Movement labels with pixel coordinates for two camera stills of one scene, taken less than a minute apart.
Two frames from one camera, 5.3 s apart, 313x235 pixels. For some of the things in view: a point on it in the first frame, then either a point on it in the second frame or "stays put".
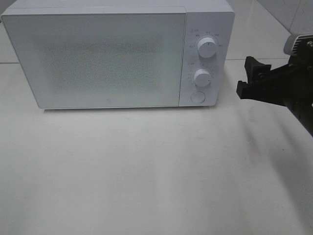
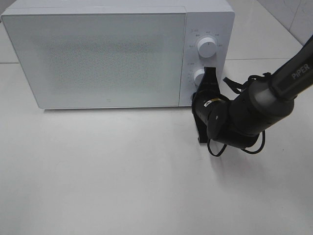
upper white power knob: [207, 47] stays put
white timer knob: [202, 77] stays put
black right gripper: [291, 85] → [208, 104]
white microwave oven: [122, 54] stays put
